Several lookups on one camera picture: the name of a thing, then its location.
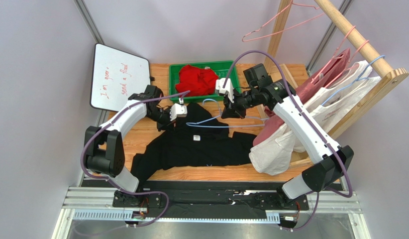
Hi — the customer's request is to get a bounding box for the black t shirt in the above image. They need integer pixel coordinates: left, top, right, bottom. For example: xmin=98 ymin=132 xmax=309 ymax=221
xmin=130 ymin=103 xmax=256 ymax=184

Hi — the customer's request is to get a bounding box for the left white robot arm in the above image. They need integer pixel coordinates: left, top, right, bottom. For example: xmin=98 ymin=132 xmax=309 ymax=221
xmin=80 ymin=85 xmax=175 ymax=194

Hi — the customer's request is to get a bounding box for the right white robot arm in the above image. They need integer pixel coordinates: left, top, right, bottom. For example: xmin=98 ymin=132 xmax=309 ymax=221
xmin=215 ymin=64 xmax=354 ymax=204

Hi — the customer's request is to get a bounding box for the red t shirt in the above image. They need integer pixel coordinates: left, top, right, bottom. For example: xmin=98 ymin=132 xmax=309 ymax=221
xmin=175 ymin=65 xmax=218 ymax=97

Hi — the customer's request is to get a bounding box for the hanging white t shirt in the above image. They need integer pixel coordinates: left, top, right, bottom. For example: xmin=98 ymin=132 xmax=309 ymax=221
xmin=305 ymin=77 xmax=381 ymax=132
xmin=249 ymin=61 xmax=372 ymax=175

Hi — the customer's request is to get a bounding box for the hanging pink t shirt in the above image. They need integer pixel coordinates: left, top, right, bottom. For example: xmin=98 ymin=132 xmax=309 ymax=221
xmin=253 ymin=48 xmax=350 ymax=146

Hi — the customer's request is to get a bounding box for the white whiteboard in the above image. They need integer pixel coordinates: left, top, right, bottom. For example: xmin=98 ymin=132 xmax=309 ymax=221
xmin=90 ymin=43 xmax=151 ymax=112

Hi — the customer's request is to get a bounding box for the wooden clothes rack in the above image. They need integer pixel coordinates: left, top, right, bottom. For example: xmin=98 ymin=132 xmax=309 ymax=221
xmin=250 ymin=0 xmax=409 ymax=139

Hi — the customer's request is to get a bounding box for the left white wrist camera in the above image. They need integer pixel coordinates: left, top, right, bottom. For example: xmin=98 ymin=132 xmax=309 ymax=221
xmin=170 ymin=98 xmax=188 ymax=121

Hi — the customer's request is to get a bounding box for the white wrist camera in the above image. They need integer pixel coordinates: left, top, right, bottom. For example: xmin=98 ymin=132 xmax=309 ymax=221
xmin=170 ymin=98 xmax=188 ymax=121
xmin=215 ymin=78 xmax=234 ymax=103

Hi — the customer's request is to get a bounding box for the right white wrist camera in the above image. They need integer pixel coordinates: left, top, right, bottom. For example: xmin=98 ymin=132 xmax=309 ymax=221
xmin=215 ymin=78 xmax=234 ymax=103

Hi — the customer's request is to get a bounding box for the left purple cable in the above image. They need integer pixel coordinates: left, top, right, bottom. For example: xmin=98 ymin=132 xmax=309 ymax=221
xmin=80 ymin=90 xmax=191 ymax=228

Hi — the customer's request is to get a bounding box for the purple cable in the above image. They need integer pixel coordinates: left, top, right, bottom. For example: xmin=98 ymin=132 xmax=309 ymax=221
xmin=221 ymin=50 xmax=353 ymax=232
xmin=80 ymin=90 xmax=191 ymax=228

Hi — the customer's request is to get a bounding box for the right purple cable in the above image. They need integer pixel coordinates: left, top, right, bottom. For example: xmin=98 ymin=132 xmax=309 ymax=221
xmin=221 ymin=50 xmax=353 ymax=232

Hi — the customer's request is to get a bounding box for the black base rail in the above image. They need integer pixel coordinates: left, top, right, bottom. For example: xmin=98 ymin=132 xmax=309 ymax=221
xmin=81 ymin=179 xmax=343 ymax=220

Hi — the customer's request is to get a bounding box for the pink wire hanger empty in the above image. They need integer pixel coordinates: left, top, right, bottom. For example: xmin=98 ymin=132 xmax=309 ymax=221
xmin=241 ymin=0 xmax=325 ymax=43

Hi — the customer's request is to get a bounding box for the aluminium frame rail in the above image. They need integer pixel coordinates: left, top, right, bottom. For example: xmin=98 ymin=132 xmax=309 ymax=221
xmin=51 ymin=111 xmax=371 ymax=239

